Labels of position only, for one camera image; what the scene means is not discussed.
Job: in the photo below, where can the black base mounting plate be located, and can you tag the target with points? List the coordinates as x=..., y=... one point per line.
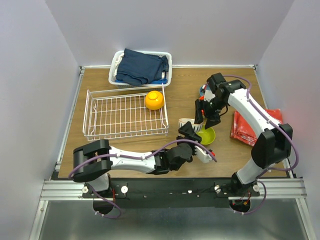
x=135, y=193

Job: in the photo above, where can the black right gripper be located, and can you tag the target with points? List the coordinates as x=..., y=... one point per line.
x=212, y=119

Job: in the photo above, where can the white black striped bowl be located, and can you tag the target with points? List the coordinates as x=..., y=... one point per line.
x=195, y=126

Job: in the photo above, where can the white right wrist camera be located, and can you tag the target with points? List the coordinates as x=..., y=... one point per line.
x=208, y=96

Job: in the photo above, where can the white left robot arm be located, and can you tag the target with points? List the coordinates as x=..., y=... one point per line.
x=93, y=161

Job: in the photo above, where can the aluminium frame rail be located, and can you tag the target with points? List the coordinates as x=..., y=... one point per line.
x=276, y=188

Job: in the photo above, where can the blue bowl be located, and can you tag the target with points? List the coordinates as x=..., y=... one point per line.
x=202, y=90

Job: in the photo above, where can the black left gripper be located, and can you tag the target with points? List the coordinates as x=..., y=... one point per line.
x=187, y=130

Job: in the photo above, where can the bright blue cloth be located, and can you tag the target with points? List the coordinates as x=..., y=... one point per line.
x=155, y=82

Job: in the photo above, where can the yellow orange bowl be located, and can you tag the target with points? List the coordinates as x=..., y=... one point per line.
x=154, y=100

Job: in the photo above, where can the red plastic bag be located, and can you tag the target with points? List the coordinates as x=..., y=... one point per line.
x=242, y=131

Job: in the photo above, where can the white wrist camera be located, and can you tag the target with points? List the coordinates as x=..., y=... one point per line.
x=208, y=96
x=204, y=155

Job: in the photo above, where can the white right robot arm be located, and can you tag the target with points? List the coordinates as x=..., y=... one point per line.
x=274, y=139

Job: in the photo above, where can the white plastic basket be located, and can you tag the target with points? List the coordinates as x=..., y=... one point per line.
x=111, y=76

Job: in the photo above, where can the white wire dish rack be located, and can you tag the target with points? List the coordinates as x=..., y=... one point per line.
x=122, y=113

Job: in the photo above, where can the dark blue folded cloth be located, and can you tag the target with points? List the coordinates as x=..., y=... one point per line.
x=137, y=68

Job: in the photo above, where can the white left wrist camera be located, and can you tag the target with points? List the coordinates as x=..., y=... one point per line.
x=204, y=155

